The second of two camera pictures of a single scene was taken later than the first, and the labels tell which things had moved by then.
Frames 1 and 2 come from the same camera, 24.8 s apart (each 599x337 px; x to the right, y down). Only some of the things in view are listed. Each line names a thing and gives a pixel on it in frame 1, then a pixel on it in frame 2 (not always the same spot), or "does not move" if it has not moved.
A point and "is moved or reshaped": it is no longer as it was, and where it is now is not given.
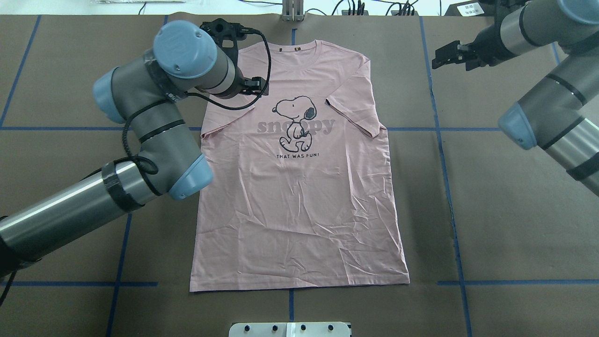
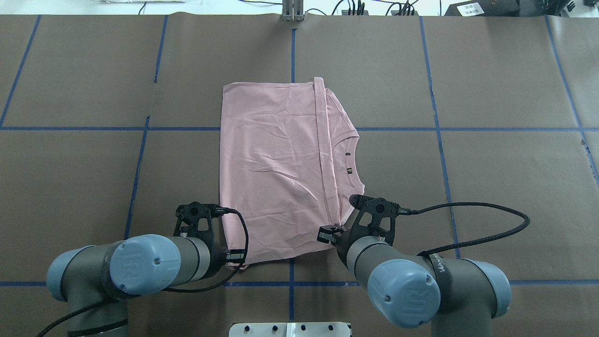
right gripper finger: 448,53 → 328,233
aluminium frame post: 293,10 does not move
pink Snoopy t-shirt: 303,194 is moved or reshaped
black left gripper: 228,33 → 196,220
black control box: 475,9 does not move
